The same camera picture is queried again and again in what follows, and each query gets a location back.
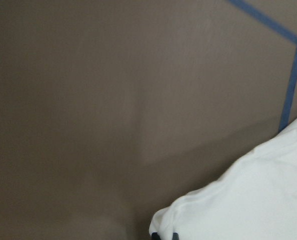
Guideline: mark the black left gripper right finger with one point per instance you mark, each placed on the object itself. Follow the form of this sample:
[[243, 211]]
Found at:
[[175, 236]]

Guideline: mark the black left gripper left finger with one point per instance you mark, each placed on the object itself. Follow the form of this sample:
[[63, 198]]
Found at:
[[154, 236]]

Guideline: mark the white long-sleeve printed shirt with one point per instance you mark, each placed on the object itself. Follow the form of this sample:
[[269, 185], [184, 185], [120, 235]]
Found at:
[[255, 199]]

